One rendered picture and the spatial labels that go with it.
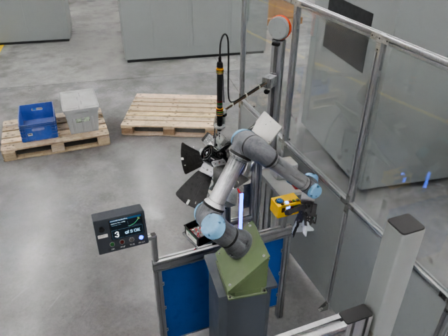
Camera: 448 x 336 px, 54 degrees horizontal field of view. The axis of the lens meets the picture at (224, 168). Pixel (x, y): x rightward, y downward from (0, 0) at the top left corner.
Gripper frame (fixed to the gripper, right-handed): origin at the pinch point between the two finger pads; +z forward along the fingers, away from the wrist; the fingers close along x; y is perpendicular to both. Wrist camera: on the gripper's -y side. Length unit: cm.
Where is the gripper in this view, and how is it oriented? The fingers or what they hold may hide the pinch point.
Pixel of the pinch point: (297, 237)
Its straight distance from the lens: 240.8
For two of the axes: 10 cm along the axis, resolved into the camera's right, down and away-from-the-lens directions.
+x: -2.8, 1.7, 9.4
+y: 9.4, 2.6, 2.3
